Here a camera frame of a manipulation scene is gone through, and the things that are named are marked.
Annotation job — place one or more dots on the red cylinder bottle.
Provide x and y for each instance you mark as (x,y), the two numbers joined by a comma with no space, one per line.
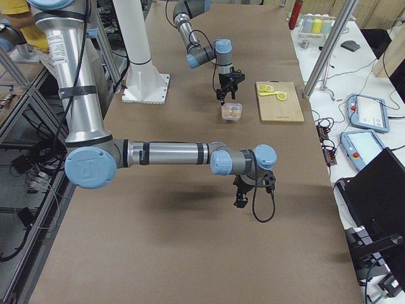
(295,14)

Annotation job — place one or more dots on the grey cup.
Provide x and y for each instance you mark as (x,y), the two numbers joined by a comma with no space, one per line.
(307,25)

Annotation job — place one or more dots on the clear plastic egg box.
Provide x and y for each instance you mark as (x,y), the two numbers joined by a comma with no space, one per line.
(227,106)

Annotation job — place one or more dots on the person in yellow shirt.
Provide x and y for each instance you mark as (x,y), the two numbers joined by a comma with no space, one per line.
(19,14)

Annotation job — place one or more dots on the yellow plastic knife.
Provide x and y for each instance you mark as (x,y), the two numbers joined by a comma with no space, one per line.
(268,93)

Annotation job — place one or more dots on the metal cylinder cup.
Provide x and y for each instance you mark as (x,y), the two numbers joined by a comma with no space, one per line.
(304,44)

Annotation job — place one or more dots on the wooden cutting board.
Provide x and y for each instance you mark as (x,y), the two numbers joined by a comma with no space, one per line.
(275,111)

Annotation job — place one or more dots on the blue teach pendant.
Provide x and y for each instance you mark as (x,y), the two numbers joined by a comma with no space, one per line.
(367,112)
(361,146)

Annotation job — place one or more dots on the black laptop monitor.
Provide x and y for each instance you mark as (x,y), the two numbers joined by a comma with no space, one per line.
(375,200)

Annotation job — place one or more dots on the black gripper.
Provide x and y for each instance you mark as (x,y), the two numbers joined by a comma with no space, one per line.
(224,81)
(242,187)

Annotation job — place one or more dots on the light blue cup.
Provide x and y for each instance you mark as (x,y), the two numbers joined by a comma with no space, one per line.
(326,27)

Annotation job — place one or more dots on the aluminium frame post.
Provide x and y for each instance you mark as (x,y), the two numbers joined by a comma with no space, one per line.
(330,44)

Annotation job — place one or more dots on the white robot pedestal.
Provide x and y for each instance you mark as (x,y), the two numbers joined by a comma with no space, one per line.
(144,83)

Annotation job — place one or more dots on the yellow cup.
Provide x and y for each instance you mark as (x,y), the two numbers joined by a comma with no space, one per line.
(317,26)

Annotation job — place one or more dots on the black square pad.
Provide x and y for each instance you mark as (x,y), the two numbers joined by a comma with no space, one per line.
(350,46)

